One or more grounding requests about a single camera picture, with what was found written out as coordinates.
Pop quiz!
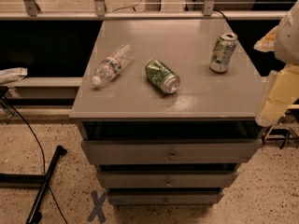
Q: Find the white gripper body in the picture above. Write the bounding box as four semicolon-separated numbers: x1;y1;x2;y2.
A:
275;0;299;64

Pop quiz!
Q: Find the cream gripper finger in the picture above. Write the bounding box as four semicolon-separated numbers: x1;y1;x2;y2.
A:
253;26;278;52
255;64;299;127

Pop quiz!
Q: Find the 7up soda can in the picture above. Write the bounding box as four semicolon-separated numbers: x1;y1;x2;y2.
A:
209;32;237;73

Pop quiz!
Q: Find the green soda can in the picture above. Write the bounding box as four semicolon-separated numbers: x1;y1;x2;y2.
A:
145;59;180;94

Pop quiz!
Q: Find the yellow wooden stand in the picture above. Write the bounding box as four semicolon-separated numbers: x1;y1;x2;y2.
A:
263;105;299;150

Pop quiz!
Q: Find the top grey drawer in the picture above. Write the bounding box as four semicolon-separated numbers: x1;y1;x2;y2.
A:
81;140;262;165

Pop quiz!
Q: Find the grey drawer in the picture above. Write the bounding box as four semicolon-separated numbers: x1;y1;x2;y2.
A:
97;172;238;189
108;192;224;205
81;140;262;165

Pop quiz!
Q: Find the grey drawer cabinet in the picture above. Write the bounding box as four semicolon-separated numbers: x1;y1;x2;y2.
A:
70;19;264;198

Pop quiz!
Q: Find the clear plastic water bottle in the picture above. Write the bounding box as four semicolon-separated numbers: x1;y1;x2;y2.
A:
92;44;133;86

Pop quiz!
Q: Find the middle grey drawer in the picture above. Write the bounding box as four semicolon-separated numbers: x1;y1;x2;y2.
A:
97;172;238;189

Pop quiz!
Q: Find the bottom grey drawer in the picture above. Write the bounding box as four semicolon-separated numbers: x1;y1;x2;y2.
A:
108;192;224;205

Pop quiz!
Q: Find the silver foil bag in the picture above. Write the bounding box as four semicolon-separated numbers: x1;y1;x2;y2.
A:
0;67;27;84

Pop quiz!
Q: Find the black metal floor stand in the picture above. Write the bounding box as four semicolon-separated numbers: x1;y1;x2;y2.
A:
0;146;67;224

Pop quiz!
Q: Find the grey metal rail frame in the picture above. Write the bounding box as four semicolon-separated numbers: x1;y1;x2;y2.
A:
0;0;289;21

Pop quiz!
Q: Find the black floor cable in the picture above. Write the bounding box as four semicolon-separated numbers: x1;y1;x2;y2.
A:
6;101;69;224

